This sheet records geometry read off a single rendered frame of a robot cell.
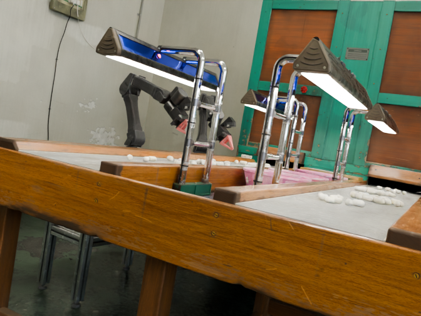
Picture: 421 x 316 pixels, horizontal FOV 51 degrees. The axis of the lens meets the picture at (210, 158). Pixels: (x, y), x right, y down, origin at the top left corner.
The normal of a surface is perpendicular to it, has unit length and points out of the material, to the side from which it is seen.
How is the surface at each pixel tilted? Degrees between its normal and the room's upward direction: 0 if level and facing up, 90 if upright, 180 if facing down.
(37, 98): 90
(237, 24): 90
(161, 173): 90
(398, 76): 90
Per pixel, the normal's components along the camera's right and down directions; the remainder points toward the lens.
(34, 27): 0.82, 0.17
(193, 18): -0.56, -0.06
